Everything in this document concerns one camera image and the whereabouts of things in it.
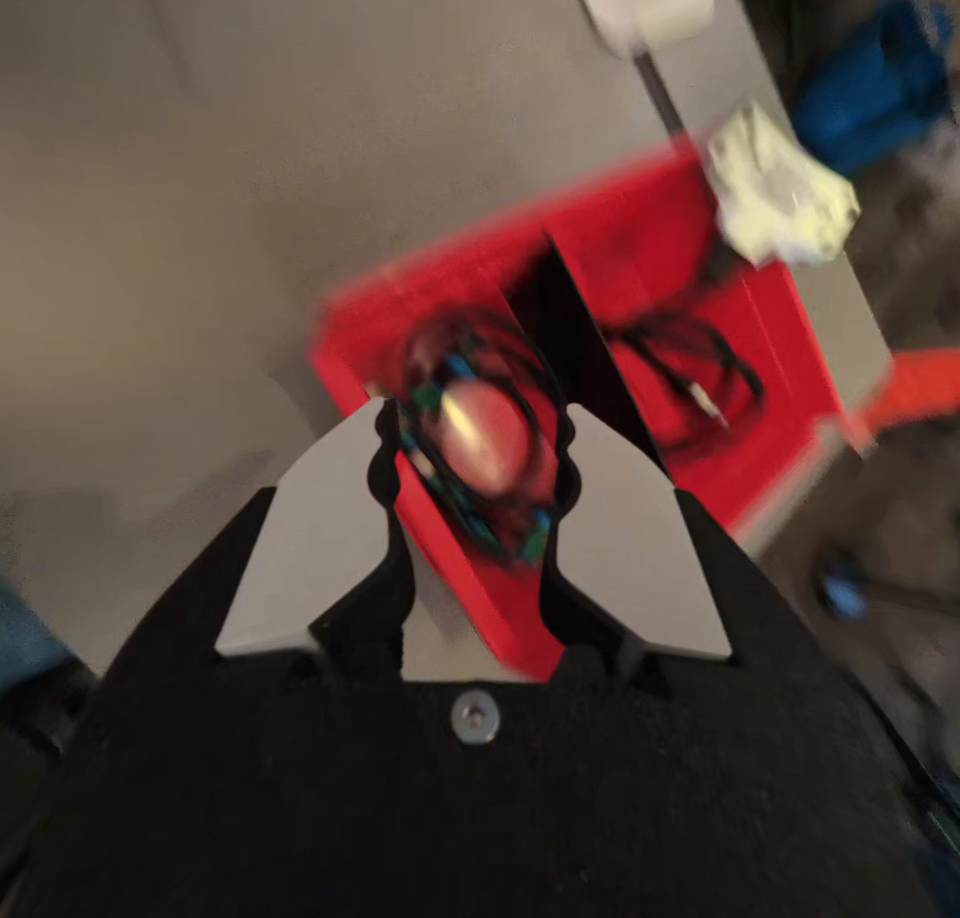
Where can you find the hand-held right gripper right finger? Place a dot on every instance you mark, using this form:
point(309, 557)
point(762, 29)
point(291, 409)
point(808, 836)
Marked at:
point(645, 573)

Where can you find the red plastic bin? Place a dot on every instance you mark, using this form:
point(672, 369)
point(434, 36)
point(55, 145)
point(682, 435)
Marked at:
point(645, 244)

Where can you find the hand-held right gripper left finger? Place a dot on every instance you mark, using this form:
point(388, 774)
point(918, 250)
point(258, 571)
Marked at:
point(308, 573)

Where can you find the black bin divider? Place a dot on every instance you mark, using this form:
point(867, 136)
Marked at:
point(578, 349)

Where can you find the orange floor marker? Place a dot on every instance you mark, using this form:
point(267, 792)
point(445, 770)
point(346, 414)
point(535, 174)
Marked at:
point(915, 386)

